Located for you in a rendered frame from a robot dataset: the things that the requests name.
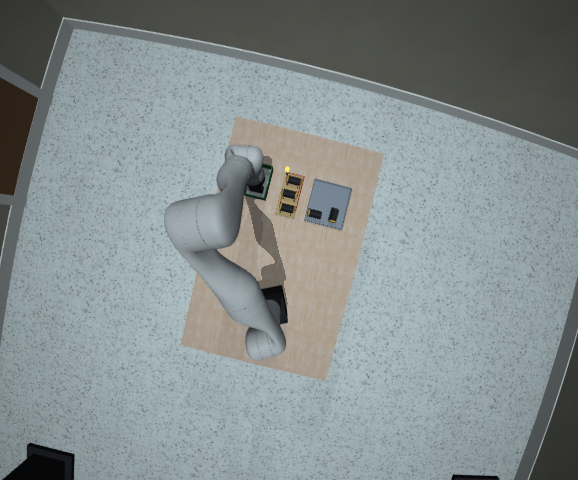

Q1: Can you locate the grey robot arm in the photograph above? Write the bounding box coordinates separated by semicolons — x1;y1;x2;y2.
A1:
164;145;286;361

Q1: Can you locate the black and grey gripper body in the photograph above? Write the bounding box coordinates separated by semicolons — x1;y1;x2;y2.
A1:
247;168;265;192

